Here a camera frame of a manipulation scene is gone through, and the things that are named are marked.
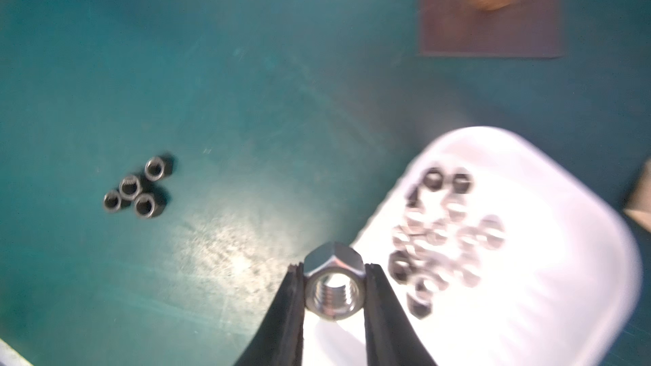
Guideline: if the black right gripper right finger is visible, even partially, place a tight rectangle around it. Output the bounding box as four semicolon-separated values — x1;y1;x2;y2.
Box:
364;264;437;366

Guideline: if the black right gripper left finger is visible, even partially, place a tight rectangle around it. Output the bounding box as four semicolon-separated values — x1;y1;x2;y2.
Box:
235;263;305;366

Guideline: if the steel hex nut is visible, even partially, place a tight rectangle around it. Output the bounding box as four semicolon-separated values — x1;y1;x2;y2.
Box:
144;155;174;182
441;193;468;223
401;206;428;236
451;170;474;195
103;189;123;213
118;175;142;202
421;166;445;192
454;258;482;288
388;250;415;285
133;192;166;220
477;215;505;251
303;242;366;322

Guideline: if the white plastic storage box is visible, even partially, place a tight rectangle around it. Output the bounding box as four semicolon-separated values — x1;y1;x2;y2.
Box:
299;125;643;366

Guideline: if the beige knitted glove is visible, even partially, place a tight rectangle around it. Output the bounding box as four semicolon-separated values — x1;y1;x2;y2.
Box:
623;159;651;232

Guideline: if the dark metal tree base plate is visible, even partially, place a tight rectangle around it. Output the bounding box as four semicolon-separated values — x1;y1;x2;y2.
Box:
419;0;563;59

